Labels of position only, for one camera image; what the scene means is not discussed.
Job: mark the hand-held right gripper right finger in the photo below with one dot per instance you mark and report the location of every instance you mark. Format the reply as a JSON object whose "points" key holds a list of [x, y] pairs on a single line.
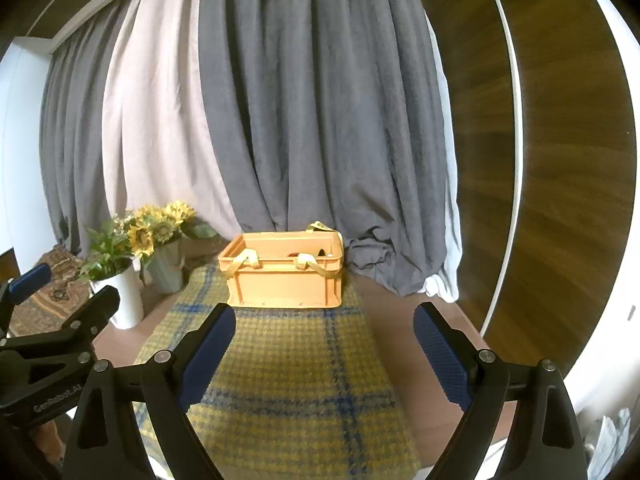
{"points": [[440, 355]]}

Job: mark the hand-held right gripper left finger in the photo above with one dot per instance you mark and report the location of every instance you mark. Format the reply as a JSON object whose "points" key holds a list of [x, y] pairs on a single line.
{"points": [[210, 355]]}

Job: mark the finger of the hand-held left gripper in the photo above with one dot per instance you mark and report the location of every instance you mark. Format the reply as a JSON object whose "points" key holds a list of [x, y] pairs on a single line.
{"points": [[30, 282], [95, 312]]}

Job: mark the orange plastic crate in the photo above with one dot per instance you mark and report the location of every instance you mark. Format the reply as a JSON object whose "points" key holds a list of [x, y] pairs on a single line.
{"points": [[285, 285]]}

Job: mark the brown patterned cloth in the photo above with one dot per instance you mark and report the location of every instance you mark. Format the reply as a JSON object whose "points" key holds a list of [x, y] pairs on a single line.
{"points": [[55, 285]]}

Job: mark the white plant pot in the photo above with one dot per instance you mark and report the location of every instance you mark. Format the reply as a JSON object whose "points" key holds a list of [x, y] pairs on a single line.
{"points": [[122, 300]]}

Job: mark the green leafy plant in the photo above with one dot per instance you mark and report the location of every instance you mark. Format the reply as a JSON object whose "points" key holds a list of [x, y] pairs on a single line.
{"points": [[107, 252]]}

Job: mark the pale ribbed vase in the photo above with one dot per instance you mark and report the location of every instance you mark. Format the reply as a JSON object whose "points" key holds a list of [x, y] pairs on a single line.
{"points": [[165, 275]]}

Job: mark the sunflower bouquet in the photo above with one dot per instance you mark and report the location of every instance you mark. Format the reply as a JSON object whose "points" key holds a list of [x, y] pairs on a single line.
{"points": [[142, 237]]}

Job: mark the yellow checked blanket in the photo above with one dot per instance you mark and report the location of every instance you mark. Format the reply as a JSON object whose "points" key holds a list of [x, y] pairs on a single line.
{"points": [[300, 360]]}

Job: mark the white sheer curtain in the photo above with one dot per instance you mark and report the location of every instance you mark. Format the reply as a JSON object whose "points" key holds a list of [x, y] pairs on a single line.
{"points": [[447, 260]]}

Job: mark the grey curtain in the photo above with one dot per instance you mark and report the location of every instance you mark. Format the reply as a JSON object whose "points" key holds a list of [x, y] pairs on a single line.
{"points": [[75, 160], [300, 110]]}

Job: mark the pale pink curtain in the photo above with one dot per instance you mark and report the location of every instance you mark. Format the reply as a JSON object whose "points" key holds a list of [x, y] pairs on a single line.
{"points": [[160, 135]]}

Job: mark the white ribbed object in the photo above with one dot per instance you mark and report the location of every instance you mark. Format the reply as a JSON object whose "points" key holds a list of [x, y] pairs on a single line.
{"points": [[610, 440]]}

